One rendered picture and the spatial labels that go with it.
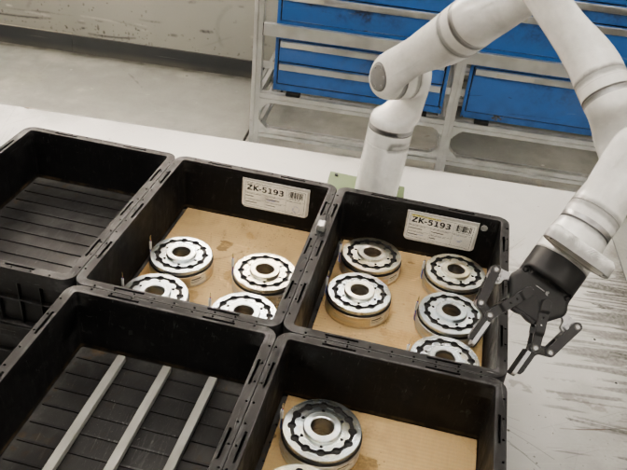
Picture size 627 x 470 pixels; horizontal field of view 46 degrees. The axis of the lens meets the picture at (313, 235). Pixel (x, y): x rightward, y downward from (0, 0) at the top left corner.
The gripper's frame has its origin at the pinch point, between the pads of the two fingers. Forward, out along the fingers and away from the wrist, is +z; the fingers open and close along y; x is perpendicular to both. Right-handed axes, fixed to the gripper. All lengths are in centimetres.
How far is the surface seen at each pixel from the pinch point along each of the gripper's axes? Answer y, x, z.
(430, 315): 7.8, -18.2, 0.2
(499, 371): -1.9, -0.5, 2.0
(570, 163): -24, -255, -114
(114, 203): 65, -37, 17
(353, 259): 22.9, -27.4, -0.3
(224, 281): 37.7, -23.6, 15.3
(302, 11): 105, -185, -79
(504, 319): 0.1, -8.8, -4.9
